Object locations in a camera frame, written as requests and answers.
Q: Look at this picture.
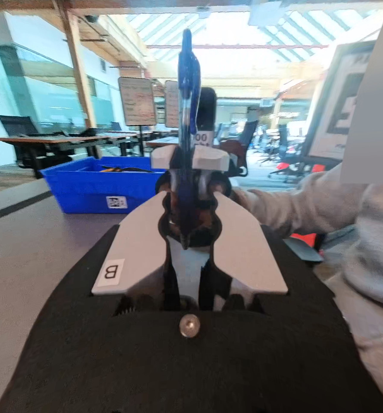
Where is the blue plastic bin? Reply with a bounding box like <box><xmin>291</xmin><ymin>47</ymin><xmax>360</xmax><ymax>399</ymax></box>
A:
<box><xmin>40</xmin><ymin>156</ymin><xmax>167</xmax><ymax>214</ymax></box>

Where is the blue grey chair seat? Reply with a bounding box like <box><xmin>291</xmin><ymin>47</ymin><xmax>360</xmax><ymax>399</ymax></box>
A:
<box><xmin>283</xmin><ymin>237</ymin><xmax>324</xmax><ymax>262</ymax></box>

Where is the black cable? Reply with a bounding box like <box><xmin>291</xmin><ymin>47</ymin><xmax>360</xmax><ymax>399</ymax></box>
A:
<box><xmin>101</xmin><ymin>165</ymin><xmax>154</xmax><ymax>174</ymax></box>

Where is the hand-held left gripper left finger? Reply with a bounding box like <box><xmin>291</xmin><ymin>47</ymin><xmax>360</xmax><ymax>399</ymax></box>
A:
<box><xmin>91</xmin><ymin>190</ymin><xmax>180</xmax><ymax>306</ymax></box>

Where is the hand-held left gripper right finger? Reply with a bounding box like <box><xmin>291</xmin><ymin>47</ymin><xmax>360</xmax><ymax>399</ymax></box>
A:
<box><xmin>199</xmin><ymin>191</ymin><xmax>289</xmax><ymax>310</ymax></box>

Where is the whiteboard on stand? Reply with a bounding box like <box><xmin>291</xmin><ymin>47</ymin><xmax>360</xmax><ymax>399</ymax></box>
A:
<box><xmin>164</xmin><ymin>81</ymin><xmax>179</xmax><ymax>128</ymax></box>
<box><xmin>118</xmin><ymin>76</ymin><xmax>157</xmax><ymax>157</ymax></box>

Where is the wooden office desk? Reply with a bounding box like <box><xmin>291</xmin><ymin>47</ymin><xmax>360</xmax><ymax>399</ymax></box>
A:
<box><xmin>0</xmin><ymin>131</ymin><xmax>153</xmax><ymax>179</ymax></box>

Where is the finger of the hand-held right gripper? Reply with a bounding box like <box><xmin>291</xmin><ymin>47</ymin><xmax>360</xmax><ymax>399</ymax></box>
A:
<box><xmin>193</xmin><ymin>146</ymin><xmax>230</xmax><ymax>198</ymax></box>
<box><xmin>150</xmin><ymin>145</ymin><xmax>180</xmax><ymax>194</ymax></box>

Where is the blue retractable pen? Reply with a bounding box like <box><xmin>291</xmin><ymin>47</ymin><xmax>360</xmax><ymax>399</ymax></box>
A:
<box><xmin>178</xmin><ymin>28</ymin><xmax>202</xmax><ymax>250</ymax></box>

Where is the wooden support post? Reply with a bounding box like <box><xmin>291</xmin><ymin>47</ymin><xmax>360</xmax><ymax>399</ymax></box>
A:
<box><xmin>57</xmin><ymin>0</ymin><xmax>102</xmax><ymax>159</ymax></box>

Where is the white ceiling projector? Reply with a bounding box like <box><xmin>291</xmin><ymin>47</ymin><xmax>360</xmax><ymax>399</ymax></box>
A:
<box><xmin>248</xmin><ymin>0</ymin><xmax>284</xmax><ymax>26</ymax></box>

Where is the person's right hand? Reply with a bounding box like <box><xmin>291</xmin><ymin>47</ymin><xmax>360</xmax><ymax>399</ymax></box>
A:
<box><xmin>168</xmin><ymin>179</ymin><xmax>232</xmax><ymax>239</ymax></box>

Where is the brown padded chair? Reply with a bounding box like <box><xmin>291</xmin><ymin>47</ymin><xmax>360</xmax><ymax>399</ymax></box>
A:
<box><xmin>222</xmin><ymin>139</ymin><xmax>248</xmax><ymax>177</ymax></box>

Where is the black mesh office chair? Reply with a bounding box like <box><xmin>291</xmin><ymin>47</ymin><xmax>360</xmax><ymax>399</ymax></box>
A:
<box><xmin>240</xmin><ymin>120</ymin><xmax>259</xmax><ymax>146</ymax></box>

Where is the person's grey hoodie torso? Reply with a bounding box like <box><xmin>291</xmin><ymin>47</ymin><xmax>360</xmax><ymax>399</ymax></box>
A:
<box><xmin>322</xmin><ymin>182</ymin><xmax>383</xmax><ymax>411</ymax></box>

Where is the framed black white marker poster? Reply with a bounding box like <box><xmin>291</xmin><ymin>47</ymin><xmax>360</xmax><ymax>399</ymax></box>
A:
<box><xmin>303</xmin><ymin>41</ymin><xmax>377</xmax><ymax>161</ymax></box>

